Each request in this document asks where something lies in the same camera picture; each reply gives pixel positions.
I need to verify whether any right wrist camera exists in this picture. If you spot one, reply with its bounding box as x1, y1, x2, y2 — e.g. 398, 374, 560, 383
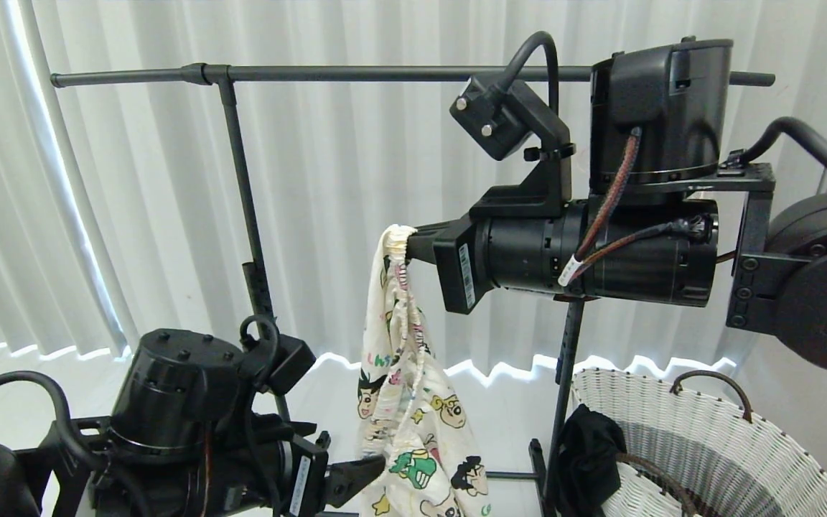
449, 75, 576, 220

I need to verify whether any white laundry basket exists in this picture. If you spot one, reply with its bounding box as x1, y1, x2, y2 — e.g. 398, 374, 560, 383
570, 368, 827, 517

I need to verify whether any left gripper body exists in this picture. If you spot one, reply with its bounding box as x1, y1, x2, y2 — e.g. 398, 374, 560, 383
94, 415, 330, 517

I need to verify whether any black garment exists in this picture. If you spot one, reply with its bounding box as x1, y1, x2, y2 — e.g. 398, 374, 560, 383
552, 404, 628, 517

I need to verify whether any cream printed garment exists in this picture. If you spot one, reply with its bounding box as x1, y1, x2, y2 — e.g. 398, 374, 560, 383
356, 225, 490, 517

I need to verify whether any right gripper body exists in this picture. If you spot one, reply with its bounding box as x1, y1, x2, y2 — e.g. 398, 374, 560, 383
432, 198, 720, 315

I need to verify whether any black clothes rack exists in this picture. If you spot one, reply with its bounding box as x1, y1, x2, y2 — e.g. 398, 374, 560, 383
51, 63, 775, 517

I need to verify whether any black cable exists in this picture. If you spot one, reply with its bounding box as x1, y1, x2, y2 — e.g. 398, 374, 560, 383
0, 371, 83, 476
495, 30, 562, 116
719, 116, 827, 203

